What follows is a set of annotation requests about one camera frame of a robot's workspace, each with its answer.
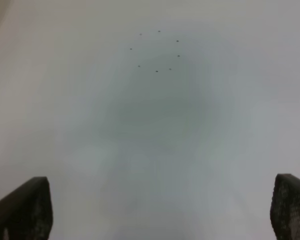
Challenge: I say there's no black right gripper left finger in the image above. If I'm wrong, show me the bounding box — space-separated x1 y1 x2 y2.
0 176 52 240

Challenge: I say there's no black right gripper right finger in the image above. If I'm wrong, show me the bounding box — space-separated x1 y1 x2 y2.
270 173 300 240

